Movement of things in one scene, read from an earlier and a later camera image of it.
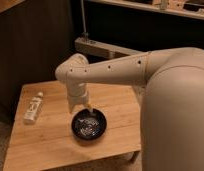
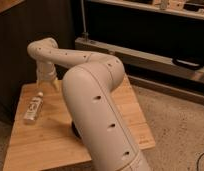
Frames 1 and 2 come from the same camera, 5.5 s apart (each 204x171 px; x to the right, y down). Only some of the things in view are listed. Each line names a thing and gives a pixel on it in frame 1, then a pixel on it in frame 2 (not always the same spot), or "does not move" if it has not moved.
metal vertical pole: x=85 y=34 does not move
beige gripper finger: x=92 y=112 → x=56 y=83
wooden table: x=50 y=142 does not move
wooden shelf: x=190 y=8 does not move
